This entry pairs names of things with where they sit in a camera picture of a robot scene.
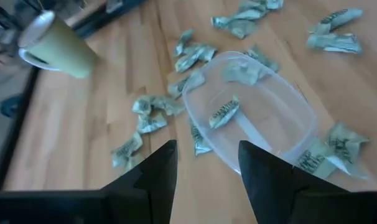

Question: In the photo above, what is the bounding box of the pale green mug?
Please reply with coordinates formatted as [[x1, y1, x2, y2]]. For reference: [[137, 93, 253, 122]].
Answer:
[[17, 9, 99, 79]]

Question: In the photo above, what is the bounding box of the dark table clamp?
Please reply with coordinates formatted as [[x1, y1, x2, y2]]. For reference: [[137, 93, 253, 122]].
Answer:
[[0, 93, 24, 118]]

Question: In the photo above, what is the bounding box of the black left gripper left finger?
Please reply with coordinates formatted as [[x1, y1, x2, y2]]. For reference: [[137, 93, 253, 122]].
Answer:
[[0, 139, 179, 224]]

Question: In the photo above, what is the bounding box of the black aluminium table frame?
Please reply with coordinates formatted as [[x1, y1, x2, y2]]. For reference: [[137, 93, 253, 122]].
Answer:
[[0, 0, 149, 191]]

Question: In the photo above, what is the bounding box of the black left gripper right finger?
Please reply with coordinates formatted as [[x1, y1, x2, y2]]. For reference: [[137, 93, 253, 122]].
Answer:
[[238, 139, 377, 224]]

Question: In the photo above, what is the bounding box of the clear plastic bin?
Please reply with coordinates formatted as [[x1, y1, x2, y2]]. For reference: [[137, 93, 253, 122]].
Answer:
[[181, 50, 319, 175]]

